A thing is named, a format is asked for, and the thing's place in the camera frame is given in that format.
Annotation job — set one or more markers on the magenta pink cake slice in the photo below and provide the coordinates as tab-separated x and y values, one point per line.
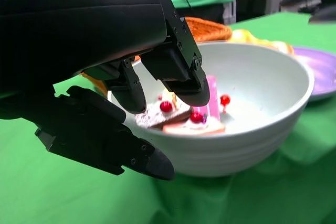
214	100

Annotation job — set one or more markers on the orange wicker basket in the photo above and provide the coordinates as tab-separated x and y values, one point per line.
207	30

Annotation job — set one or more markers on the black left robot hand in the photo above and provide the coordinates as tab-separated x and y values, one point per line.
65	37

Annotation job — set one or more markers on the chocolate layered cake slice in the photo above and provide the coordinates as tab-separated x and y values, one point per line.
162	116

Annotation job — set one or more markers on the pale grey-green bowl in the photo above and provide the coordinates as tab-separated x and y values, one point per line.
236	129

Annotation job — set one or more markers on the lavender round plate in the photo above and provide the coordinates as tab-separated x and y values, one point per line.
320	72

